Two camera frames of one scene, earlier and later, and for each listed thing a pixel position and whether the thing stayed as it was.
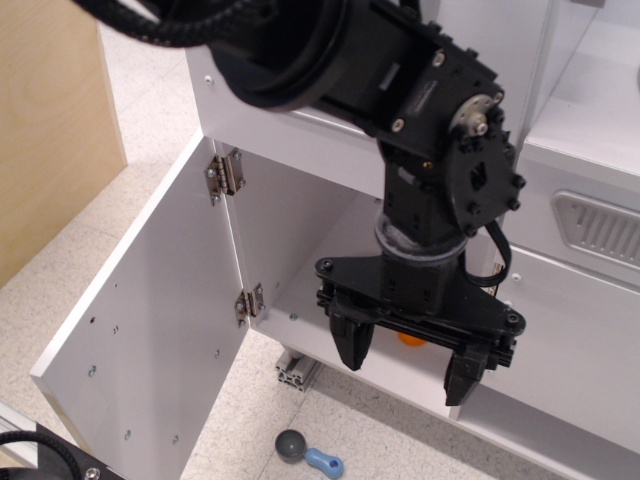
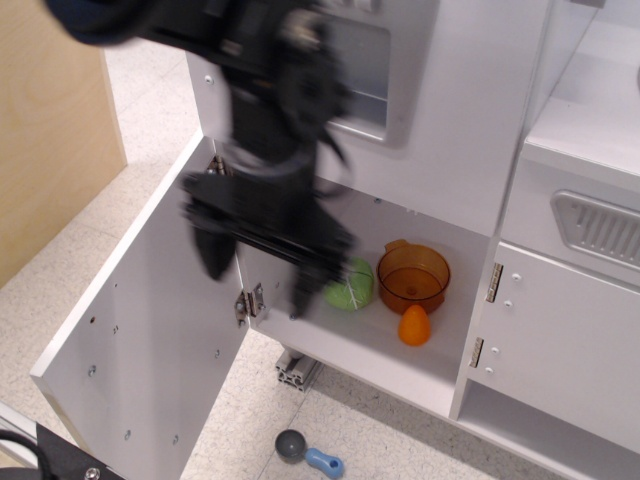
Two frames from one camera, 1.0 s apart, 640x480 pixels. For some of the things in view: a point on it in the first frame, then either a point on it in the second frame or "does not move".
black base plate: x=52 y=466 does not move
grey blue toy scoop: x=290 y=447 does not move
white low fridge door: x=136 y=368 does not move
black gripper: x=441 y=302 to x=275 y=210
